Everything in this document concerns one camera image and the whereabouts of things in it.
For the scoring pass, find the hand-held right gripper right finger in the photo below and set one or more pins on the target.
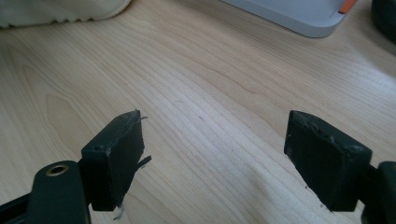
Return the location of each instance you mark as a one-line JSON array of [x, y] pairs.
[[327, 161]]

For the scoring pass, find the cream perforated clog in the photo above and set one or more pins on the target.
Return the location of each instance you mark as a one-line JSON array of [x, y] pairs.
[[56, 11]]

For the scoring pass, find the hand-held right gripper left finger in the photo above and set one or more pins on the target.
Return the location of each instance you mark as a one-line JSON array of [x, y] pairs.
[[115, 155]]

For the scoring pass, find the white shoe rack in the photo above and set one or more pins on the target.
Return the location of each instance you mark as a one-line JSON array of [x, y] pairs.
[[295, 14]]

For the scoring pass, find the black flip-flop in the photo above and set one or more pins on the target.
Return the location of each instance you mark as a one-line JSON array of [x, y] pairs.
[[386, 15]]

